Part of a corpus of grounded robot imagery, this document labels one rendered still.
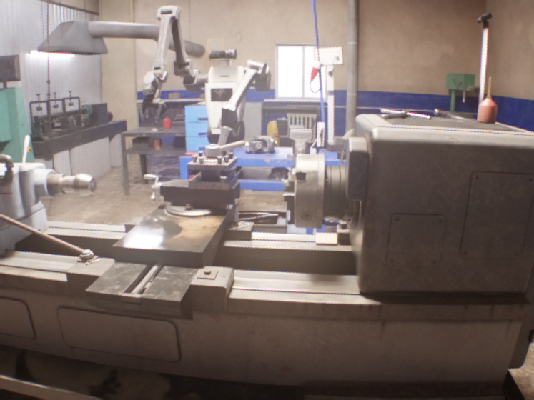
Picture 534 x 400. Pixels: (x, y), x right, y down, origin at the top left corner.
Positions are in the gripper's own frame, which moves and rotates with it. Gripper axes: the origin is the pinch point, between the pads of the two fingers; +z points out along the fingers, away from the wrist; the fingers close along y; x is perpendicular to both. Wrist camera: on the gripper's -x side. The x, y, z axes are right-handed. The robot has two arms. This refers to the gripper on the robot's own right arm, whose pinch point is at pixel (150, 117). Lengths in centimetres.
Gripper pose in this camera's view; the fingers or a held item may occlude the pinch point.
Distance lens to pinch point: 211.2
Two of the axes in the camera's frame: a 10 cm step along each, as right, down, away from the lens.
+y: 9.8, 0.5, -1.7
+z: -0.9, 9.7, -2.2
